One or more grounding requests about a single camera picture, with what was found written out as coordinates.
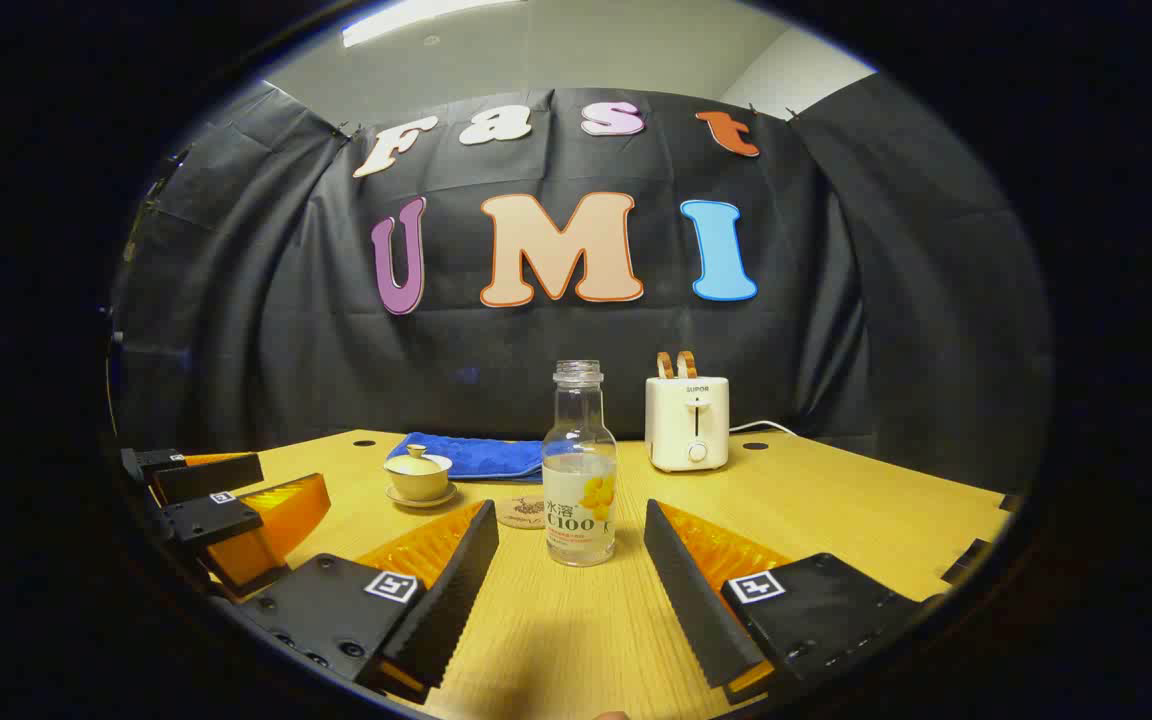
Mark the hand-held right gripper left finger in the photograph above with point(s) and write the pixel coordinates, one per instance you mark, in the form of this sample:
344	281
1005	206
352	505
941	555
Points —
441	600

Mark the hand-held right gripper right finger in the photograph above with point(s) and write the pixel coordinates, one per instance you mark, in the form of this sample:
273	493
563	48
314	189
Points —
696	600

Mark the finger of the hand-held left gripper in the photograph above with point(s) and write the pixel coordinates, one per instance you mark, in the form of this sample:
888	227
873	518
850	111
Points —
201	520
206	478

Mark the cream ceramic teacup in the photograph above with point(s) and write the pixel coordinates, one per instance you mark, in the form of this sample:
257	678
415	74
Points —
418	487

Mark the round printed coaster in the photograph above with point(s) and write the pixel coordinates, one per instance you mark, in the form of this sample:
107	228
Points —
519	512

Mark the clear water bottle yellow label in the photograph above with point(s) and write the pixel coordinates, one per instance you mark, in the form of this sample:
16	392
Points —
579	450

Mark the black backdrop cloth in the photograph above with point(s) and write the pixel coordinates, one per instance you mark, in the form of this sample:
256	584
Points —
236	350

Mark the blue towel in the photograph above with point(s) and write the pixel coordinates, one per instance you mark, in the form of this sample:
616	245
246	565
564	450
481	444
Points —
486	455

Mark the white toaster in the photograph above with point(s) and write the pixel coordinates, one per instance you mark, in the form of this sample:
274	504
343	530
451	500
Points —
686	430

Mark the toast bread slice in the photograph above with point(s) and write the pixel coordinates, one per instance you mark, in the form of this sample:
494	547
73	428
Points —
666	366
687	365

